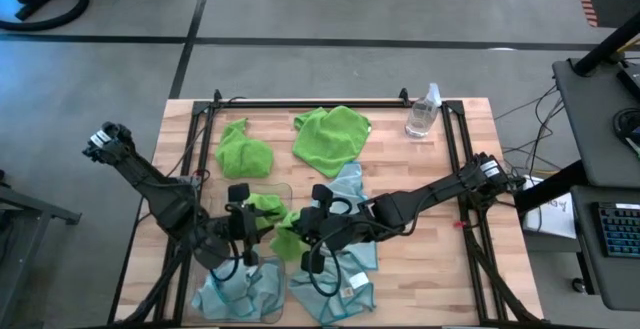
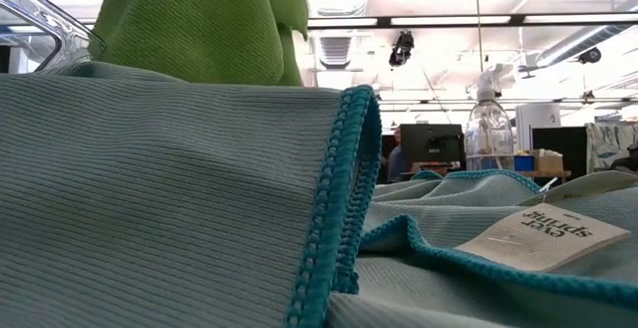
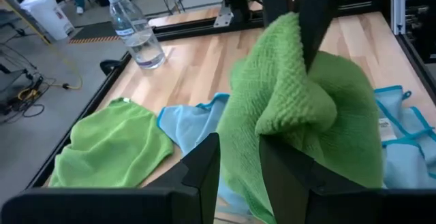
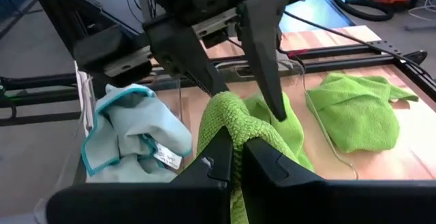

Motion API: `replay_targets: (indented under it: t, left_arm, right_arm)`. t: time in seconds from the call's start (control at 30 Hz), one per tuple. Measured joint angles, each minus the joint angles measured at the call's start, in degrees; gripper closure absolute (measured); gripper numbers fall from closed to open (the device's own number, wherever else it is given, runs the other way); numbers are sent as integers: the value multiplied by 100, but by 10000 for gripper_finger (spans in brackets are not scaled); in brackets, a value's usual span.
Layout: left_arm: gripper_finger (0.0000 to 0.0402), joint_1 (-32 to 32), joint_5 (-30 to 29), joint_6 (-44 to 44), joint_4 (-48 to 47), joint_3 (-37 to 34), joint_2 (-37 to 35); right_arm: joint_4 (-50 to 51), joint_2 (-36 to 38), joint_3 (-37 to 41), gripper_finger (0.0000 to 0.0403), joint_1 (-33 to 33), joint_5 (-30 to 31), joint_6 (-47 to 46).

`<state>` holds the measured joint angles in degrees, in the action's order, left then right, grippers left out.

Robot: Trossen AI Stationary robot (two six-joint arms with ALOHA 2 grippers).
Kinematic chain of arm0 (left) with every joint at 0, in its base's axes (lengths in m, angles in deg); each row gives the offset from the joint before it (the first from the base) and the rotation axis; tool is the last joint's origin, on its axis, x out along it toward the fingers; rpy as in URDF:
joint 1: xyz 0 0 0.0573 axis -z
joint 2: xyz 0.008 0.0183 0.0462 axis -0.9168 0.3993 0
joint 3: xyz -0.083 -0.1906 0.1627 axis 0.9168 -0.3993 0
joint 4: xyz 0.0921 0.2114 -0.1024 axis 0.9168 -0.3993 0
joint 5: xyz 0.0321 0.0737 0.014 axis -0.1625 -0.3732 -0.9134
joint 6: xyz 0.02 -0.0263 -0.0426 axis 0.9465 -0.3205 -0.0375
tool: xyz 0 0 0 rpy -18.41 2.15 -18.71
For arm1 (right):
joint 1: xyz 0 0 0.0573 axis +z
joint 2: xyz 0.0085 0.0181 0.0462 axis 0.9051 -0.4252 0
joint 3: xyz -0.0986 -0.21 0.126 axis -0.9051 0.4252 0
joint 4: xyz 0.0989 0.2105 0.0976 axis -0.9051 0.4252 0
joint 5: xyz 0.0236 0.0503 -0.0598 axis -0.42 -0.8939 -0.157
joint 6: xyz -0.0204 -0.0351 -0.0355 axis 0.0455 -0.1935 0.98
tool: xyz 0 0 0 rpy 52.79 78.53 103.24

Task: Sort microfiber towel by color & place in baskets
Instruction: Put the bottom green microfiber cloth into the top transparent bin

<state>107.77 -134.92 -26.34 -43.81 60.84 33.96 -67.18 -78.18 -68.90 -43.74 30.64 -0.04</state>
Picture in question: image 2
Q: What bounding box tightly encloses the white cylindrical appliance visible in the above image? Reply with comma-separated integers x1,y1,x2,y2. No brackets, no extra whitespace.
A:
514,103,562,153

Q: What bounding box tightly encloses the cardboard box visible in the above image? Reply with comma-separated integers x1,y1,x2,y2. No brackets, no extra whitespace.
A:
531,149,564,172

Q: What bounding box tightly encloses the ever spring paper label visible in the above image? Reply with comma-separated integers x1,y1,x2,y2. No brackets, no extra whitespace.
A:
456,202,632,273

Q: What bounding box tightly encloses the person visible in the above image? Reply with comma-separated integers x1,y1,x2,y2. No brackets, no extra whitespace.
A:
610,142,638,172
387,127,413,182

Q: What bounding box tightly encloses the green microfiber towel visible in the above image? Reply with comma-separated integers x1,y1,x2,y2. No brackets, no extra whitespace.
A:
88,0,310,88

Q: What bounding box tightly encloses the silver ventilation duct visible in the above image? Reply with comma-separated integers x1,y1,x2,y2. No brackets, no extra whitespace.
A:
535,22,629,69
306,0,374,70

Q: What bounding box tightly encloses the clear spray bottle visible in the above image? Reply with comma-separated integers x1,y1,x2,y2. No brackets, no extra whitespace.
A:
464,63,517,174

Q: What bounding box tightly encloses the clear plastic basket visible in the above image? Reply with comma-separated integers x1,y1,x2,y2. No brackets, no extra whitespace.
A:
0,0,109,75

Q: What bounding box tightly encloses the black cabinet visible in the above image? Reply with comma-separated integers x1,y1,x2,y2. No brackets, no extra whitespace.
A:
531,127,589,189

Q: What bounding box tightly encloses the black ceiling spotlight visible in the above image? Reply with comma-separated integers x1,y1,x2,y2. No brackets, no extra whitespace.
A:
577,47,603,65
388,30,416,69

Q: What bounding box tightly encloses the black computer monitor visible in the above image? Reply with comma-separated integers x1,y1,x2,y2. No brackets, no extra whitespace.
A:
400,123,466,164

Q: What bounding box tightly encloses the black overhead light bar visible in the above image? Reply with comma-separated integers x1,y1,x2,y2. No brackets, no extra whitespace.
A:
306,12,638,31

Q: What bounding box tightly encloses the thin hanging cable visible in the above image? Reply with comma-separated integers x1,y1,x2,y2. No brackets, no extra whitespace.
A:
473,0,484,73

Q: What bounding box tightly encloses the pale paper towel label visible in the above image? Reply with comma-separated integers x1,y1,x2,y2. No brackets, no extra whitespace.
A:
517,169,638,205

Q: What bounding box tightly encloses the patterned white cloth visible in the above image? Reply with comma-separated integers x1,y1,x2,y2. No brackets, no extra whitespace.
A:
586,122,638,173

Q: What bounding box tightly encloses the light blue microfiber towel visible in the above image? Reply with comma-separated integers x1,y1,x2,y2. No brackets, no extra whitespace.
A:
326,187,638,328
372,167,544,204
0,61,384,328

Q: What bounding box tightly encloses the wooden background table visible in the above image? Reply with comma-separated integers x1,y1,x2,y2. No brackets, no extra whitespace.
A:
517,169,573,179

